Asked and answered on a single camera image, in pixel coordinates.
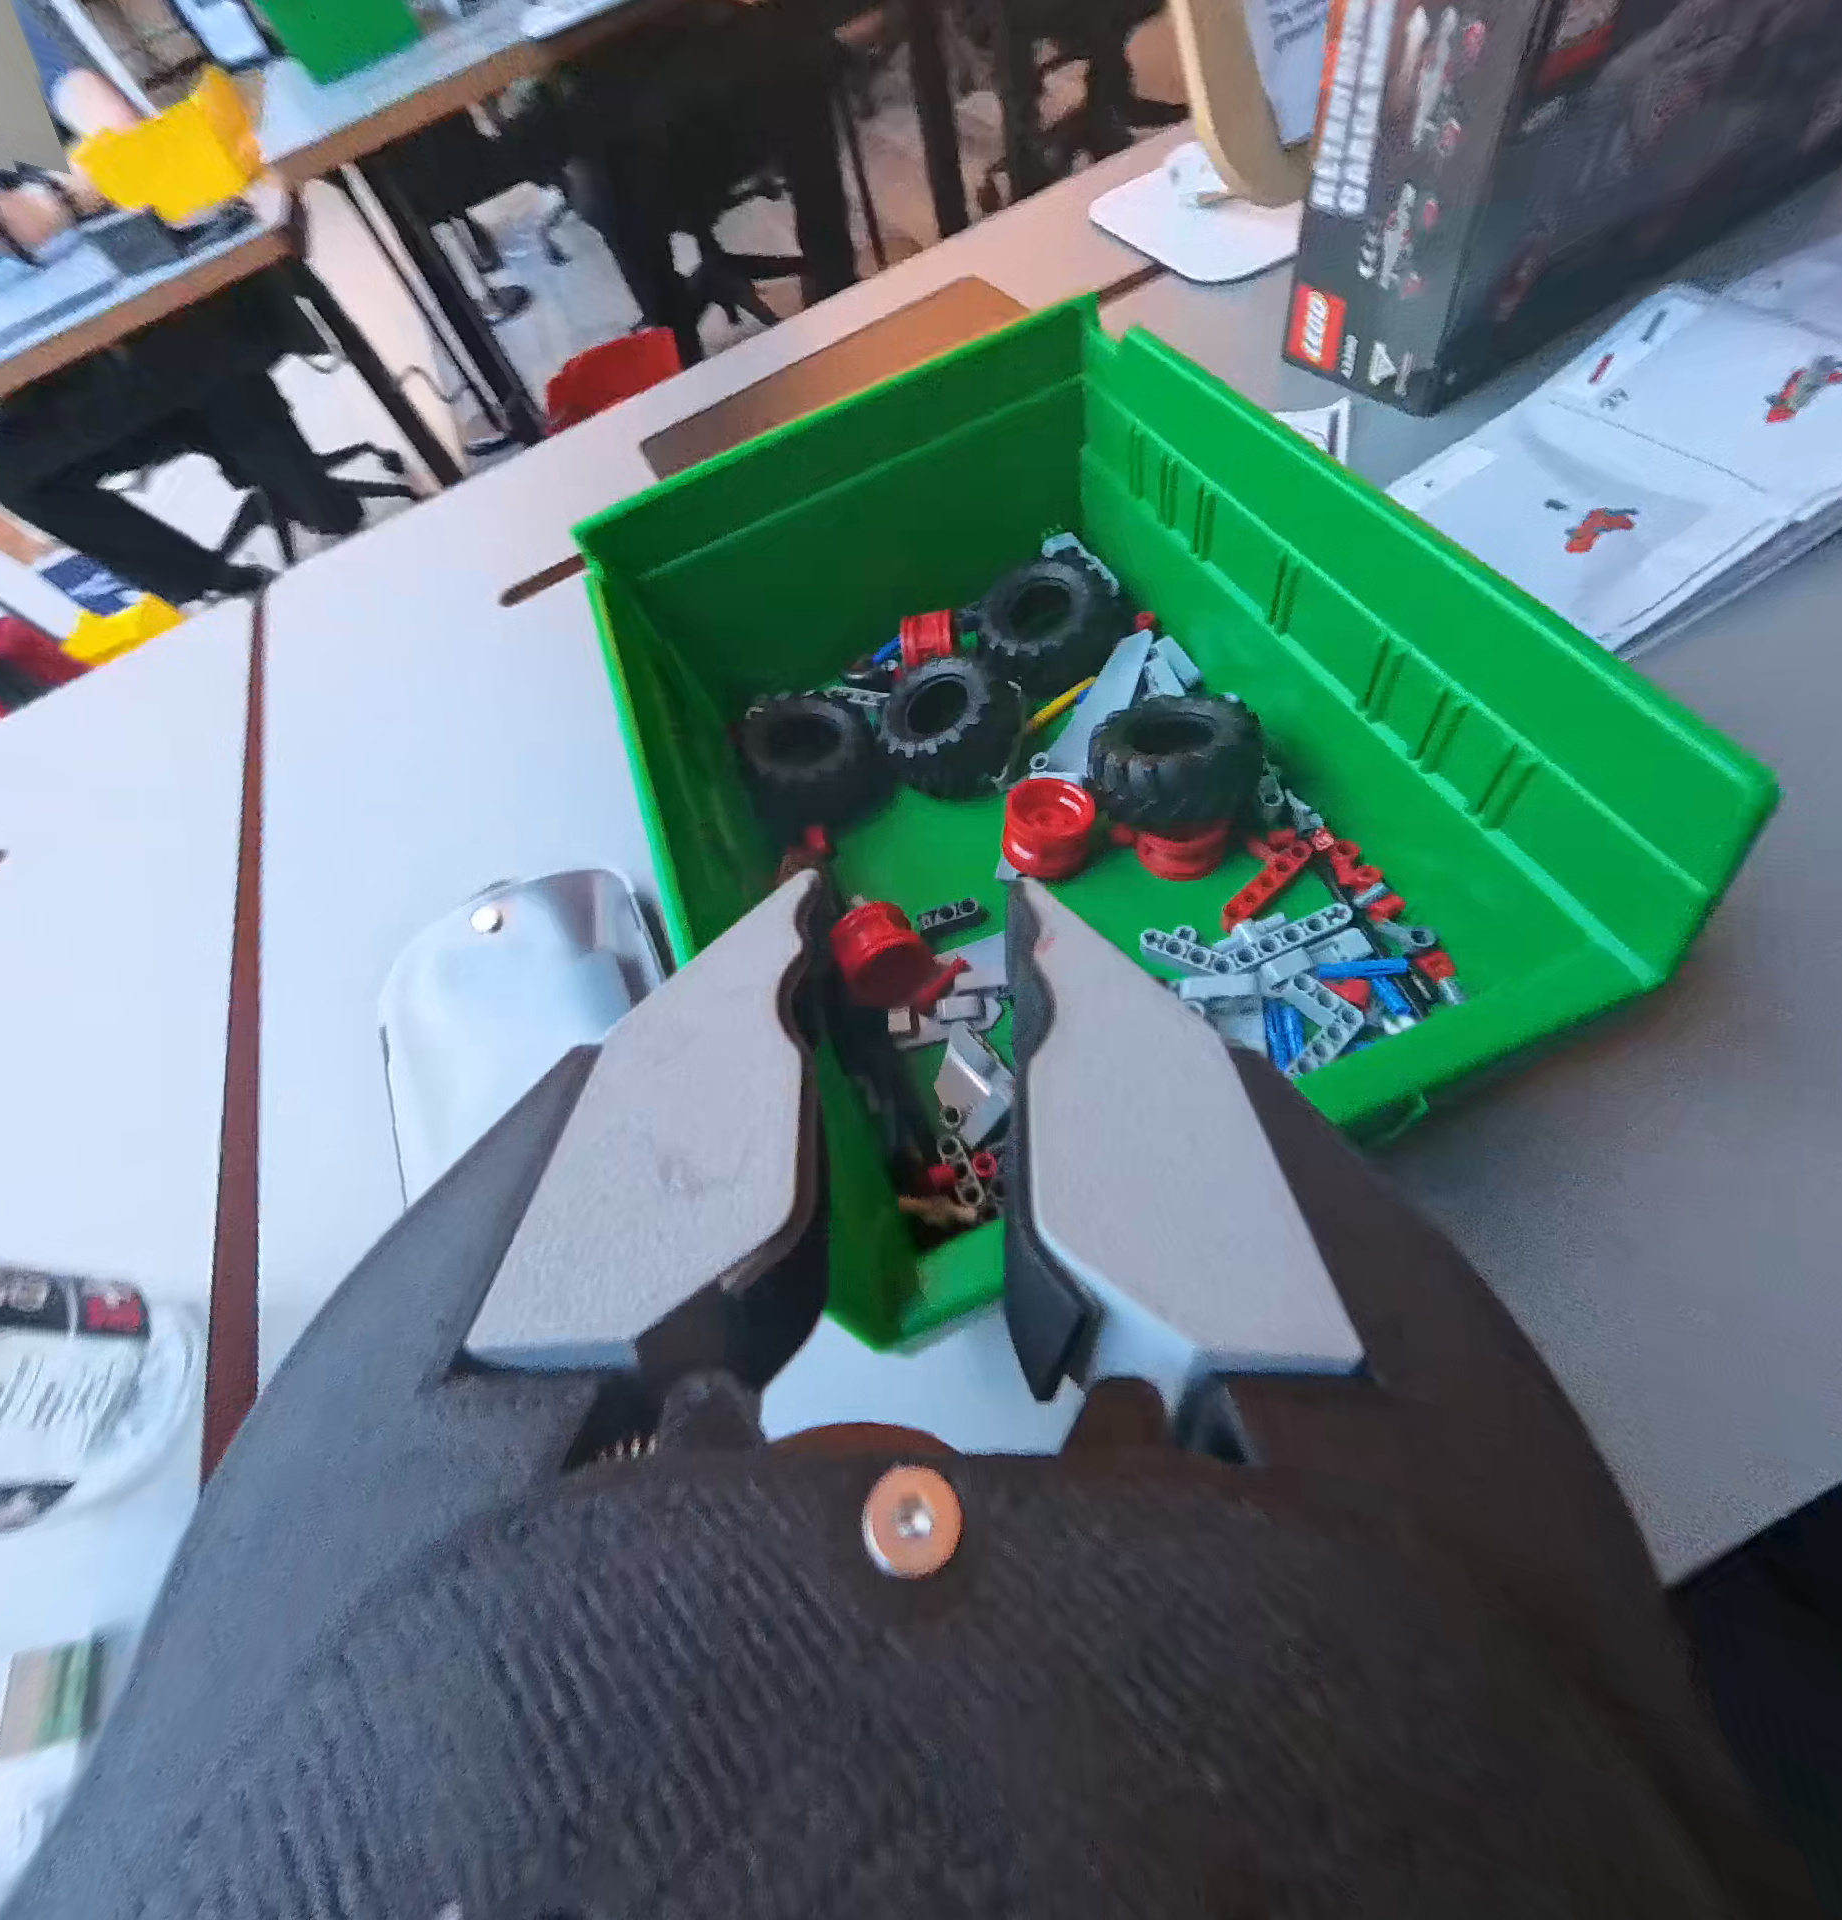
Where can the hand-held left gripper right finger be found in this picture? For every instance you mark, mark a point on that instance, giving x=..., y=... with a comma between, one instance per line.
x=1161, y=1186

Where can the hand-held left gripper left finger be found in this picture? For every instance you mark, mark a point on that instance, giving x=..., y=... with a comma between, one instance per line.
x=666, y=1156

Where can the pile of lego pieces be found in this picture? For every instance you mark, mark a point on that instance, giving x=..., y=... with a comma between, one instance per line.
x=1282, y=975

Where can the green plastic bin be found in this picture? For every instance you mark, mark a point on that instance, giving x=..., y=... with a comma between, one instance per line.
x=1460, y=781

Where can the red lego wheel rim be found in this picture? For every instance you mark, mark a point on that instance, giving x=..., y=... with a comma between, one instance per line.
x=1048, y=827
x=878, y=952
x=1179, y=851
x=928, y=637

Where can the black lego tyre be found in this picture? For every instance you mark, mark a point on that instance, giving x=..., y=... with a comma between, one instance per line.
x=951, y=727
x=804, y=757
x=1177, y=757
x=1041, y=615

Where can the lego instruction booklet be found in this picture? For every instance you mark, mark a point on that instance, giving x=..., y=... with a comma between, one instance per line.
x=1686, y=450

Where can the black lego set box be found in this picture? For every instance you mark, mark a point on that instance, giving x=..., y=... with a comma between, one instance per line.
x=1460, y=225

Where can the metal scoop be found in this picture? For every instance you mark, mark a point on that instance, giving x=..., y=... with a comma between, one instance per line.
x=487, y=1020

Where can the printed plastic bag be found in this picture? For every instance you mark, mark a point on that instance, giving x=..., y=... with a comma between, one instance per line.
x=51, y=1396

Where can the yellow plastic bin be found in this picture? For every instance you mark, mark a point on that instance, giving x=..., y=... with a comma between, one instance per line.
x=127, y=630
x=172, y=150

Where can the white sticker sheet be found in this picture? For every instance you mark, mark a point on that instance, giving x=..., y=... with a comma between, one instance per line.
x=1323, y=427

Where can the red plastic object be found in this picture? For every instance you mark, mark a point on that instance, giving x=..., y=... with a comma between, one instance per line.
x=613, y=375

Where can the red black bag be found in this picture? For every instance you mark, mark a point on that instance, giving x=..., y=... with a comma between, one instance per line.
x=13, y=666

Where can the small printed card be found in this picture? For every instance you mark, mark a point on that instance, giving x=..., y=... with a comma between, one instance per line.
x=51, y=1701

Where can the black office chair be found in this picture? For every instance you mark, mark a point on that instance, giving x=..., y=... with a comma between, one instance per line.
x=186, y=436

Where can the white stand base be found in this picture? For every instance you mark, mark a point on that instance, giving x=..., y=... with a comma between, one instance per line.
x=1191, y=225

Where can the wooden poster stand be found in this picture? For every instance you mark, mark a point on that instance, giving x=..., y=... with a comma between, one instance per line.
x=1236, y=105

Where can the printed instruction poster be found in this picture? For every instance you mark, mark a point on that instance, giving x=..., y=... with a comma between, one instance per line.
x=1293, y=60

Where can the small green background bin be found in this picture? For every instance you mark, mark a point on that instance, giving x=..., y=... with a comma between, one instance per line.
x=337, y=36

